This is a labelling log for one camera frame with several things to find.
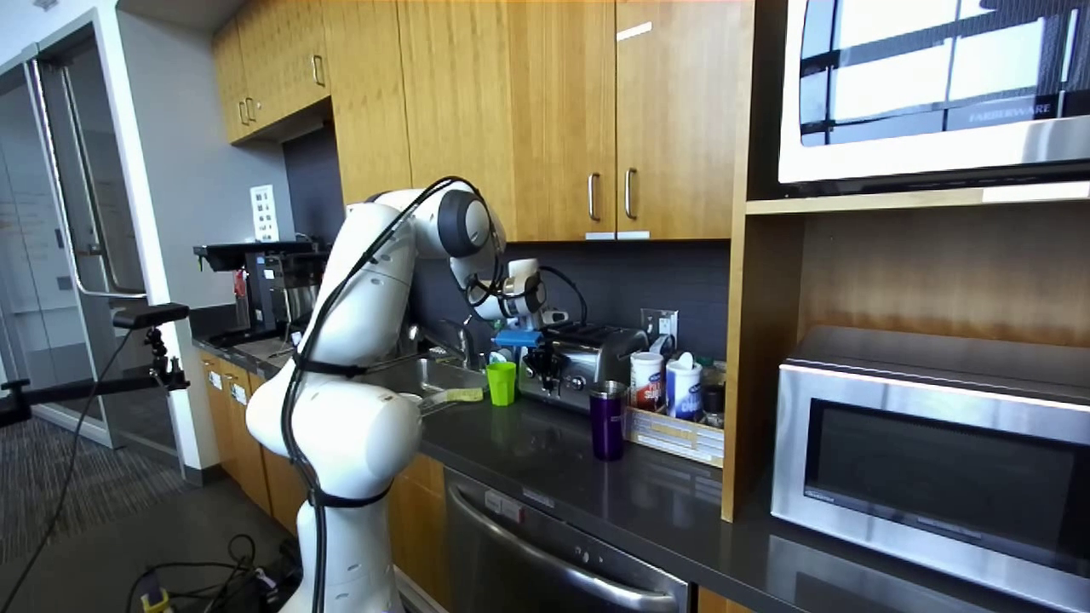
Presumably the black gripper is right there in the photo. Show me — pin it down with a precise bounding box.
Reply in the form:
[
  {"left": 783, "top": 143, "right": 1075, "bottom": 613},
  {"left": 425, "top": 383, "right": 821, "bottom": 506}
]
[{"left": 519, "top": 306, "right": 572, "bottom": 358}]

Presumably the silver toaster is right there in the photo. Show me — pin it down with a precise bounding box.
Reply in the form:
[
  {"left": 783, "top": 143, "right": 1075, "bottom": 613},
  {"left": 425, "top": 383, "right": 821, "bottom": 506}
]
[{"left": 519, "top": 328, "right": 643, "bottom": 407}]

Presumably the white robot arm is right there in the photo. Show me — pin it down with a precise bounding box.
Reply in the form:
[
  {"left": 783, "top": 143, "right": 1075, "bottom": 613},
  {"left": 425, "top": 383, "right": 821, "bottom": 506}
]
[{"left": 246, "top": 177, "right": 542, "bottom": 613}]

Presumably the green plastic cup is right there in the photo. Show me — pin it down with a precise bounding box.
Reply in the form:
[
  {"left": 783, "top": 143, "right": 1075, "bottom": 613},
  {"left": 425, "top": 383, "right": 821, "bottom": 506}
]
[{"left": 486, "top": 362, "right": 519, "bottom": 407}]

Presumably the red white canister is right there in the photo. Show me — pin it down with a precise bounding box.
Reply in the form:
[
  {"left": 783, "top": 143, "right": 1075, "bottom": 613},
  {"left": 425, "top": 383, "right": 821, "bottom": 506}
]
[{"left": 632, "top": 351, "right": 660, "bottom": 407}]

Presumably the purple tumbler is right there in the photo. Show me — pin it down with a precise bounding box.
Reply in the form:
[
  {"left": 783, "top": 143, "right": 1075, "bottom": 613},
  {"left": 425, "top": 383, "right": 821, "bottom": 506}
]
[{"left": 589, "top": 381, "right": 628, "bottom": 459}]

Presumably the yellow sponge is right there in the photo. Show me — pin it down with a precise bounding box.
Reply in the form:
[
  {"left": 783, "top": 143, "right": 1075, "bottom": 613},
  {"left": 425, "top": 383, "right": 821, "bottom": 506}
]
[{"left": 441, "top": 389, "right": 485, "bottom": 406}]

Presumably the white wipes canister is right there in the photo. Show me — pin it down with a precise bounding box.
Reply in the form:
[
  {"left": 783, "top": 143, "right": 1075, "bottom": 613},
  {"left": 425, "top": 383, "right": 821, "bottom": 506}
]
[{"left": 669, "top": 353, "right": 703, "bottom": 418}]

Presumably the cardboard tray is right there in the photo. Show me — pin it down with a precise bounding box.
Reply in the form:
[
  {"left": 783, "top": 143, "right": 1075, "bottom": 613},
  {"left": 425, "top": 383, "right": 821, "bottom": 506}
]
[{"left": 632, "top": 407, "right": 724, "bottom": 465}]

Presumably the stainless dishwasher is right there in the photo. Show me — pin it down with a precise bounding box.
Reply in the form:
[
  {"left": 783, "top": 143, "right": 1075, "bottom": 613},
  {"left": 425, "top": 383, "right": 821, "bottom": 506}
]
[{"left": 447, "top": 474, "right": 696, "bottom": 613}]

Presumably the black coffee machine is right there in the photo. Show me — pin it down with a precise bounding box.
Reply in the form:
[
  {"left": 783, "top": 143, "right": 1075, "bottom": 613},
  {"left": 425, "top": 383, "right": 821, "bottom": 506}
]
[{"left": 193, "top": 242, "right": 325, "bottom": 339}]

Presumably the upper silver microwave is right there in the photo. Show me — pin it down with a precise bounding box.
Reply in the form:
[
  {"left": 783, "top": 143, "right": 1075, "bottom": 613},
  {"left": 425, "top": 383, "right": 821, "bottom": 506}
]
[{"left": 778, "top": 0, "right": 1090, "bottom": 185}]

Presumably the silver microwave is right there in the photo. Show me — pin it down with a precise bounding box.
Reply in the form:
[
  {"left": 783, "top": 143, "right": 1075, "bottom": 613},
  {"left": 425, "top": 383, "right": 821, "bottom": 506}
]
[
  {"left": 778, "top": 0, "right": 1090, "bottom": 185},
  {"left": 771, "top": 328, "right": 1090, "bottom": 613}
]

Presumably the lower silver microwave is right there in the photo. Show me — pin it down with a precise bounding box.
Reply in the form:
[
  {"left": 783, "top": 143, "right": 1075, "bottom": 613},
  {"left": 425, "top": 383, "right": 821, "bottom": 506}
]
[{"left": 771, "top": 328, "right": 1090, "bottom": 613}]

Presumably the blue wrist camera box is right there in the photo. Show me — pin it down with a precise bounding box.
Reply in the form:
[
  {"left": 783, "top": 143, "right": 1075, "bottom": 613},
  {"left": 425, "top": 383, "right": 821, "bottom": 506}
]
[{"left": 490, "top": 328, "right": 542, "bottom": 351}]

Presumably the wall power outlet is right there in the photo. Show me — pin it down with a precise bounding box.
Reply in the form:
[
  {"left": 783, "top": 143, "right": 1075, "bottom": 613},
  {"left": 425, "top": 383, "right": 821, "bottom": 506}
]
[{"left": 651, "top": 311, "right": 682, "bottom": 345}]

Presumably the black camera stand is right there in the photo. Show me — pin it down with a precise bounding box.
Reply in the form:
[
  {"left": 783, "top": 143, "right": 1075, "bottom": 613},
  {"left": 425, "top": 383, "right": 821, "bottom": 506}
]
[{"left": 0, "top": 299, "right": 193, "bottom": 430}]

